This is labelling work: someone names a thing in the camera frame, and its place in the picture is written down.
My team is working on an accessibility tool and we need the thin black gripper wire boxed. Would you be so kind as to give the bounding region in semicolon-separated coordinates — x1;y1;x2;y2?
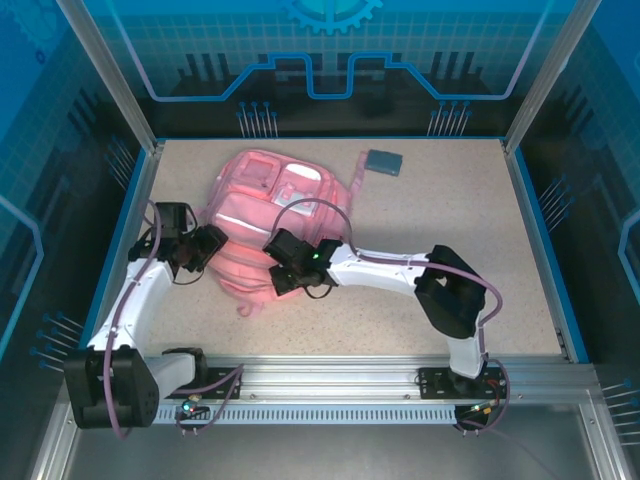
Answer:
304;279;335;300
171;259;206;286

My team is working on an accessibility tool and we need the metal tray shelf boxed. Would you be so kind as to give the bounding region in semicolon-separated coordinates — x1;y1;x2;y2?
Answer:
29;389;634;480

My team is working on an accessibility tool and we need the aluminium frame post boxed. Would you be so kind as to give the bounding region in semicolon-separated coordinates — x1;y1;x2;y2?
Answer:
502;0;604;154
53;0;166;154

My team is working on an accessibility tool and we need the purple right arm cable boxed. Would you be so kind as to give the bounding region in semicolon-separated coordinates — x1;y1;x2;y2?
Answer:
273;198;512;437

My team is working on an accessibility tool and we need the grey blue pouch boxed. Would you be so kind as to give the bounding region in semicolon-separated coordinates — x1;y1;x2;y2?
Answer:
364;148;404;176

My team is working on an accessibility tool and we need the thin black right gripper wire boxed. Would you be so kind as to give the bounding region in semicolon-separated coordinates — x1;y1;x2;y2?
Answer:
304;279;335;300

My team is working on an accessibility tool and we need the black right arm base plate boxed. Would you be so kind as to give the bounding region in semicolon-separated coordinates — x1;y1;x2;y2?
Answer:
418;367;512;401

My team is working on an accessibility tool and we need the aluminium table side rail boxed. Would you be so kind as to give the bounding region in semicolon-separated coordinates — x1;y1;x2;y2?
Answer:
82;141;166;365
502;139;571;359

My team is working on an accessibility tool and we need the pink student backpack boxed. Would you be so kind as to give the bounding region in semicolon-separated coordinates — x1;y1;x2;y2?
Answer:
194;148;369;317

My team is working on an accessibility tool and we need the small LED connector board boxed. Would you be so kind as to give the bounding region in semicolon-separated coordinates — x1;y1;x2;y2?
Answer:
174;397;211;420
455;399;502;419

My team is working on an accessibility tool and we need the thin black left gripper wire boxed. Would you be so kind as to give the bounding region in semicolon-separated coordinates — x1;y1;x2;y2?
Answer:
171;259;206;286

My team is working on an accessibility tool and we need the aluminium mounting rail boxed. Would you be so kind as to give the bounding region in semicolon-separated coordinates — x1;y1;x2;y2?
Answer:
64;353;601;402

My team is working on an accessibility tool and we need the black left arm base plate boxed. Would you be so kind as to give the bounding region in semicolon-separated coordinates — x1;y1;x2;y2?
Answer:
158;366;242;401

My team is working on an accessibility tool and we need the slotted grey cable duct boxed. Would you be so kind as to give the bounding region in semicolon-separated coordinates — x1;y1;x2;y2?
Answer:
152;404;459;426

